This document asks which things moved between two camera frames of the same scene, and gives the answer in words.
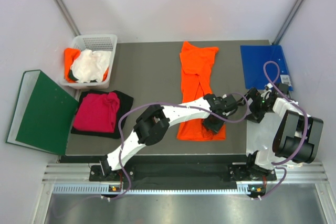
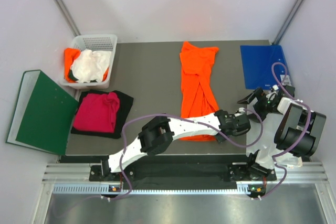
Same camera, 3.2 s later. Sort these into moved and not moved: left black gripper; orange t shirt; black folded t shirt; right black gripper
Moved: left black gripper
Not moved: orange t shirt; black folded t shirt; right black gripper
